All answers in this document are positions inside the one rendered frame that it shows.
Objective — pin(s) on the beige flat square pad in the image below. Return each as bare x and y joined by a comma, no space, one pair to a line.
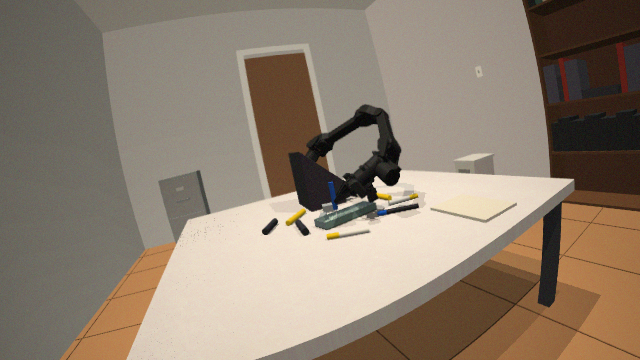
476,208

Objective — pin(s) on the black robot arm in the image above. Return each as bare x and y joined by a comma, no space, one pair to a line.
384,163

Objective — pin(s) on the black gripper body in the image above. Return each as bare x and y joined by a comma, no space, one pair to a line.
358,179

